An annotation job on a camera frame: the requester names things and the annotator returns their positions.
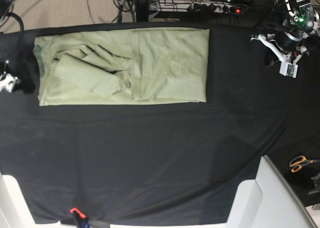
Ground white block right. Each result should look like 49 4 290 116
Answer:
225 155 317 228

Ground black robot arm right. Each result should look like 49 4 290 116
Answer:
0 0 36 94

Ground red blue clamp bottom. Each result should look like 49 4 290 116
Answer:
69 207 91 228

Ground white block left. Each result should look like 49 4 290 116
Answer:
0 174 61 228

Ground black table cloth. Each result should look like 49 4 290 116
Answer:
0 23 320 226

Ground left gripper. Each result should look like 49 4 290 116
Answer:
250 30 308 78

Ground green T-shirt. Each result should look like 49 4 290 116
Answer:
33 27 210 106

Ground black device at right edge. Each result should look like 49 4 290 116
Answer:
308 173 320 196

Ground white power strip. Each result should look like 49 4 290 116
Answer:
149 1 249 15

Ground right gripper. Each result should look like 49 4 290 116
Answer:
0 59 36 94

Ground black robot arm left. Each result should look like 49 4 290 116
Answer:
250 0 320 78

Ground white block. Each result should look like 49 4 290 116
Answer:
0 174 61 228
225 155 317 228

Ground orange handled scissors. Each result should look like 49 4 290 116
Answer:
289 155 320 173

